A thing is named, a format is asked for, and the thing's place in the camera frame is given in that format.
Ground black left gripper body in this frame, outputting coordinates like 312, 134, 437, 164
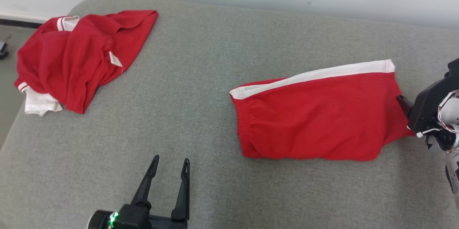
118, 203, 189, 229

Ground red jersey with white sleeves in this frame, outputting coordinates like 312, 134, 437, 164
14, 10, 159, 116

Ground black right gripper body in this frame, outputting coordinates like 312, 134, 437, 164
408, 77, 459, 133

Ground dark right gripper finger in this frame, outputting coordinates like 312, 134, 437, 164
396, 95, 415, 118

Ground grey fabric sofa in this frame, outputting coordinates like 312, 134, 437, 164
0, 0, 459, 229

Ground white and black baseboard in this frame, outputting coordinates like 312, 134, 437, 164
0, 9, 51, 29

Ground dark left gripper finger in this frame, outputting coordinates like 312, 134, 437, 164
131, 155, 160, 208
171, 158, 190, 221

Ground red shorts with white stripe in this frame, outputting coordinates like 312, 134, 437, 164
229, 59, 416, 161

